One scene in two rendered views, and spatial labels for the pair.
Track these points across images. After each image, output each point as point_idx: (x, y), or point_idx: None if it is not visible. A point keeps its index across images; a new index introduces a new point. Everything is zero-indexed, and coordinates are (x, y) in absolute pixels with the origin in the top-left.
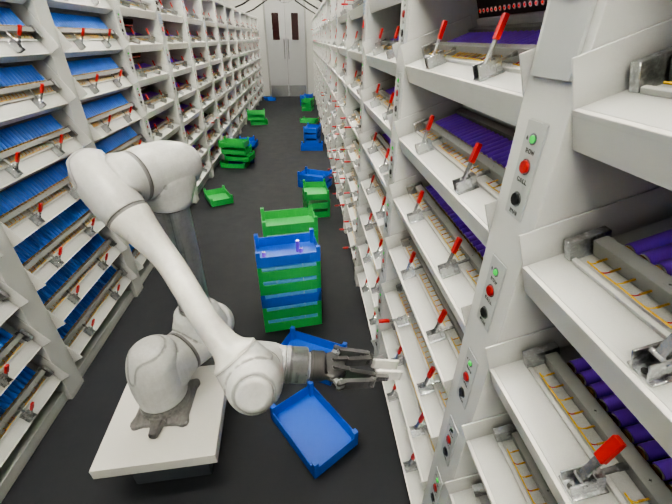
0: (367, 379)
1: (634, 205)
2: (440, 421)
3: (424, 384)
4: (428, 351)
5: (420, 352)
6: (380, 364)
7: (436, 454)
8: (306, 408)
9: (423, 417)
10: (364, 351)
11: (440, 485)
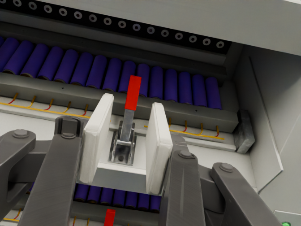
0: (240, 188)
1: None
2: (204, 157)
3: (128, 134)
4: (36, 97)
5: (16, 115)
6: (101, 140)
7: (269, 194)
8: None
9: (114, 216)
10: (8, 143)
11: (298, 223)
